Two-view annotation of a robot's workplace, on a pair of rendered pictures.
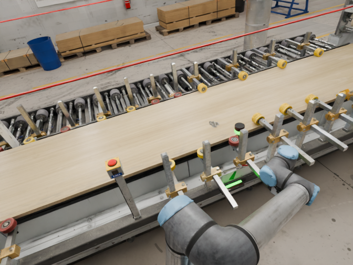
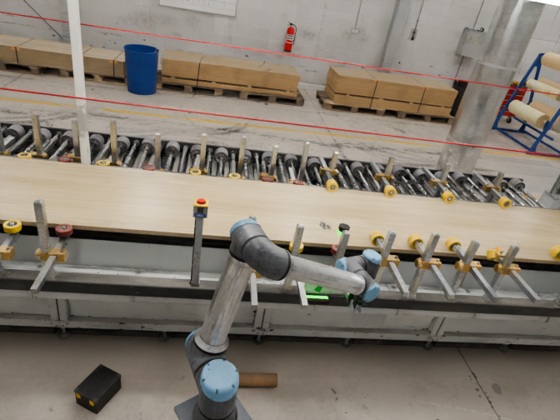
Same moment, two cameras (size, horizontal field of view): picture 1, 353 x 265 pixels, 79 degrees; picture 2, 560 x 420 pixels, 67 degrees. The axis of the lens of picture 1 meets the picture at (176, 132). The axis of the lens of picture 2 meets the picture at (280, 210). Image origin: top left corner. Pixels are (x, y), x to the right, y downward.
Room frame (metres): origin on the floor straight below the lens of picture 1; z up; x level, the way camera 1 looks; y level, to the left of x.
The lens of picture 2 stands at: (-0.98, -0.17, 2.28)
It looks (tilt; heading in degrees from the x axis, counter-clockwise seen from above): 30 degrees down; 4
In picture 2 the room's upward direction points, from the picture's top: 11 degrees clockwise
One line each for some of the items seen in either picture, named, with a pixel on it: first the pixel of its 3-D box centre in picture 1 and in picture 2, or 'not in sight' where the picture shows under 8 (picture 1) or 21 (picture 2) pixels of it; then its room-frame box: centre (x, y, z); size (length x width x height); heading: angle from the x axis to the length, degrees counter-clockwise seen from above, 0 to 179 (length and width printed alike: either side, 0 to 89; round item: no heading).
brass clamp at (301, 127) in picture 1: (307, 125); (427, 263); (1.06, -0.90, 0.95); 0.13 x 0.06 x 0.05; 105
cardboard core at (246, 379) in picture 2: not in sight; (252, 379); (0.73, -0.07, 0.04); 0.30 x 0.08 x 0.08; 105
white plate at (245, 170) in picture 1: (238, 173); (327, 287); (0.90, -0.38, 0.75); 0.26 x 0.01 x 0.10; 105
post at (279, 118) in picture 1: (273, 142); (380, 266); (0.99, -0.64, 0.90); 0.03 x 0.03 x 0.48; 15
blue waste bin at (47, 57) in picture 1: (46, 53); (142, 69); (5.79, 2.97, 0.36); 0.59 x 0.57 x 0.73; 16
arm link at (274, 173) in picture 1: (275, 172); (351, 268); (0.58, -0.42, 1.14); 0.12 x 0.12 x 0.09; 34
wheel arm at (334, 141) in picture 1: (311, 125); (432, 265); (1.05, -0.93, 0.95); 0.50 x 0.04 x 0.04; 15
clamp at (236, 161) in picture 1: (243, 159); not in sight; (0.94, -0.42, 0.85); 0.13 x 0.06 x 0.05; 105
